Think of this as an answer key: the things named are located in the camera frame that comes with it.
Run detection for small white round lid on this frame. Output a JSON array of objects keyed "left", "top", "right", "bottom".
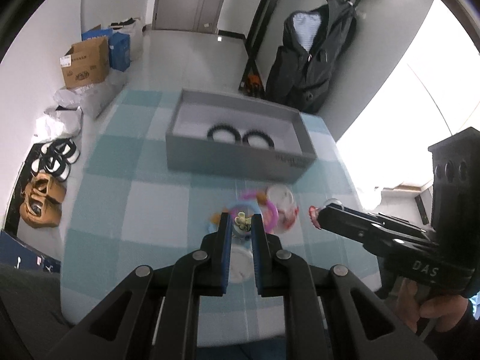
[{"left": 229, "top": 244, "right": 254, "bottom": 284}]

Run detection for blue ring bracelet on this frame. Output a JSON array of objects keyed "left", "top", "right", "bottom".
[{"left": 207, "top": 201, "right": 262, "bottom": 239}]

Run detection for red charm clip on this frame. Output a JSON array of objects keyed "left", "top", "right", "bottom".
[{"left": 308, "top": 205, "right": 321, "bottom": 229}]

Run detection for white round case red rim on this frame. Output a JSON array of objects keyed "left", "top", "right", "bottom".
[{"left": 266, "top": 184, "right": 299, "bottom": 232}]

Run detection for purple ring bracelet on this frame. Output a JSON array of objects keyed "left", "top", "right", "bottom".
[{"left": 239, "top": 189, "right": 281, "bottom": 233}]

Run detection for right hand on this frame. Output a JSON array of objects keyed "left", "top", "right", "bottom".
[{"left": 394, "top": 279, "right": 470, "bottom": 332}]

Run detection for checkered teal tablecloth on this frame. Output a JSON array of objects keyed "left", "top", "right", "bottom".
[{"left": 60, "top": 90, "right": 380, "bottom": 323}]

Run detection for grey cardboard tray box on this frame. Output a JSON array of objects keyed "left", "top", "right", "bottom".
[{"left": 165, "top": 89, "right": 317, "bottom": 184}]

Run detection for black hanging jacket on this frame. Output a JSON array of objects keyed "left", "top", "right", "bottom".
[{"left": 265, "top": 0, "right": 360, "bottom": 115}]

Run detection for tan shoes pair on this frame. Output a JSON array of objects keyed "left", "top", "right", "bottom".
[{"left": 19, "top": 173, "right": 66, "bottom": 228}]

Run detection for black white sandals pair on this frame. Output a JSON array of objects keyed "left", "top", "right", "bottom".
[{"left": 31, "top": 138, "right": 80, "bottom": 182}]

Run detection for navy jordan shoebox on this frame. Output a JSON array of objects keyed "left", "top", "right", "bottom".
[{"left": 0, "top": 230, "right": 61, "bottom": 273}]

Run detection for white plastic bag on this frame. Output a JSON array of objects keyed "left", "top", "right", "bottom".
[{"left": 33, "top": 108, "right": 83, "bottom": 143}]

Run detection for brown cardboard box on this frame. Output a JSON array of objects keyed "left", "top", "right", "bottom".
[{"left": 59, "top": 37, "right": 110, "bottom": 89}]

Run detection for blue cardboard box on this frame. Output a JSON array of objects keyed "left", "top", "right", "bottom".
[{"left": 81, "top": 26, "right": 131, "bottom": 72}]

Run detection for black bead bracelet right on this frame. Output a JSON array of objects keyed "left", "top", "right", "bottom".
[{"left": 241, "top": 129, "right": 275, "bottom": 151}]

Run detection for black bead bracelet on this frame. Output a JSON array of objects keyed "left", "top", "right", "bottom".
[
  {"left": 206, "top": 122, "right": 243, "bottom": 145},
  {"left": 241, "top": 129, "right": 275, "bottom": 151}
]

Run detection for black bead bracelet left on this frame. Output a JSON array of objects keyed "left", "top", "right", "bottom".
[{"left": 206, "top": 122, "right": 243, "bottom": 145}]

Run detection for black metal rack frame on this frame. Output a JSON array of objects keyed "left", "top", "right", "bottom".
[{"left": 238, "top": 0, "right": 279, "bottom": 94}]

